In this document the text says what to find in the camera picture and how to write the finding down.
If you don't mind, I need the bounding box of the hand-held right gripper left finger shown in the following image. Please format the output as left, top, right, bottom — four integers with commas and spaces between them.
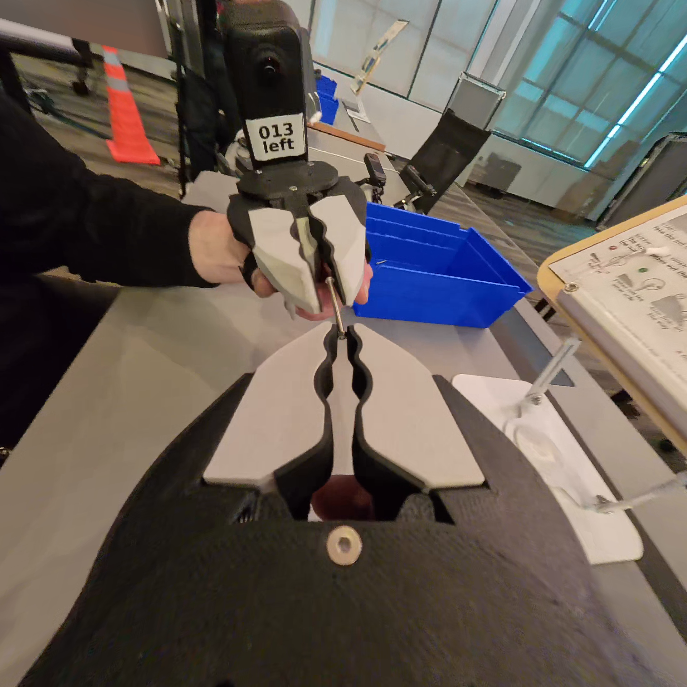
203, 322, 335, 492

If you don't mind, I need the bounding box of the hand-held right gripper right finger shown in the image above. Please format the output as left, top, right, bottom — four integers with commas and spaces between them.
346, 322, 486, 492

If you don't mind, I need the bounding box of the clear acrylic board stand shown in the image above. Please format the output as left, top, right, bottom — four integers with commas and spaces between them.
502, 337, 687, 515

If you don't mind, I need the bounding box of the person's left hand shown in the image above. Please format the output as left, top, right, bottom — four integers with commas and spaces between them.
189, 209, 374, 322

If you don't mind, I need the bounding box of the cardboard box stack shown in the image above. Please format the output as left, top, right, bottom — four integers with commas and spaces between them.
558, 156, 637, 221

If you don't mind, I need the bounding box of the orange striped traffic cone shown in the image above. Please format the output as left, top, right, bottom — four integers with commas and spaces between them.
101, 45, 162, 165

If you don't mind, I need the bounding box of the wooden instruction board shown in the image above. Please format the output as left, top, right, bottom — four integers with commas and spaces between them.
537, 196, 687, 454
351, 20, 410, 96

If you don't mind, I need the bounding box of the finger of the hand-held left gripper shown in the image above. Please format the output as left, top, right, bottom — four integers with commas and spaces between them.
308, 198, 367, 308
248, 206, 323, 315

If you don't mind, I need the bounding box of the silver framed panel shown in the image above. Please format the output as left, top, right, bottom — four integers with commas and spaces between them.
447, 72, 506, 131

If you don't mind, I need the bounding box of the dark grey storage box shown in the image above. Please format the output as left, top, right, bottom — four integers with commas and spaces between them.
472, 153, 522, 195

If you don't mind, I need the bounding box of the person's left forearm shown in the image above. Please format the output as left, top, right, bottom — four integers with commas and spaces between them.
0, 91, 215, 288

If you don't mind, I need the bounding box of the wooden desk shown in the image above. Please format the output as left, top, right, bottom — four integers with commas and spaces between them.
307, 64, 387, 154

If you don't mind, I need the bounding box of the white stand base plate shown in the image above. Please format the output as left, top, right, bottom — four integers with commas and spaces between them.
452, 374, 644, 565

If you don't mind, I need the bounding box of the black mesh office chair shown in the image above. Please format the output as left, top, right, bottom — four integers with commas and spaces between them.
394, 109, 492, 215

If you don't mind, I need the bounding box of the black framed panel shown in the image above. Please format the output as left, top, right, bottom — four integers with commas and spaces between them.
597, 131, 687, 232

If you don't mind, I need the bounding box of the long metal screw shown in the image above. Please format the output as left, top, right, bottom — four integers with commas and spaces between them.
323, 276, 348, 340

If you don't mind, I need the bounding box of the person's right hand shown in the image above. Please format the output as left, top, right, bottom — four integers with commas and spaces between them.
310, 475, 375, 521

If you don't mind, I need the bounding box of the blue plastic bin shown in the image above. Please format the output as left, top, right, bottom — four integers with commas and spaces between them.
351, 201, 535, 329

